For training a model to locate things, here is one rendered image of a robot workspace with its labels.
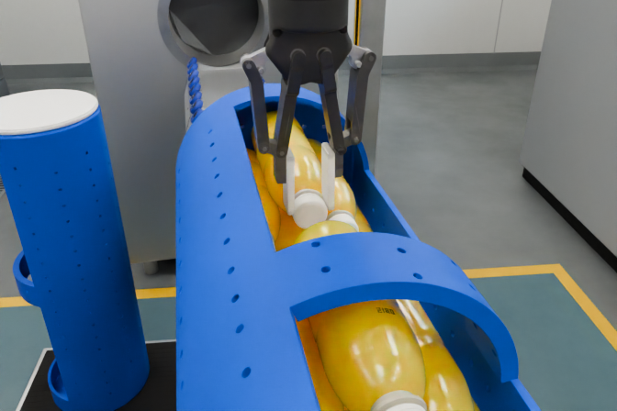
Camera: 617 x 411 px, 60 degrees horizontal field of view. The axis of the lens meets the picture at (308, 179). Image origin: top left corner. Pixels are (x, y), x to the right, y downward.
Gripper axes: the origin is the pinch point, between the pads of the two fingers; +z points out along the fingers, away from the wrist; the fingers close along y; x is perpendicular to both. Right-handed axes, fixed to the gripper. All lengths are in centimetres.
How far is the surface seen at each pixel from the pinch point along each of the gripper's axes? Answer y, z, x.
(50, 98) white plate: 45, 16, -85
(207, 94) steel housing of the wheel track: 7, 27, -112
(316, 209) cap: -0.6, 3.1, 1.2
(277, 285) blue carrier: 6.8, -2.4, 20.1
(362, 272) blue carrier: 0.9, -3.7, 21.4
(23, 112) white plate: 49, 16, -76
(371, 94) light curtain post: -33, 17, -74
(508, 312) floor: -103, 120, -93
